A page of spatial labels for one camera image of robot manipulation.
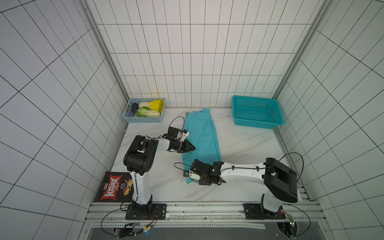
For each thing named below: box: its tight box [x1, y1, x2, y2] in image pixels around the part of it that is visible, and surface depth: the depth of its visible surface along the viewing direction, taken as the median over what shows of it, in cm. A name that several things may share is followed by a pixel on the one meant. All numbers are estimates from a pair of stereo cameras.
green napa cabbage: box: [135, 106, 161, 117], surface depth 109 cm
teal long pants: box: [182, 108, 221, 184], surface depth 100 cm
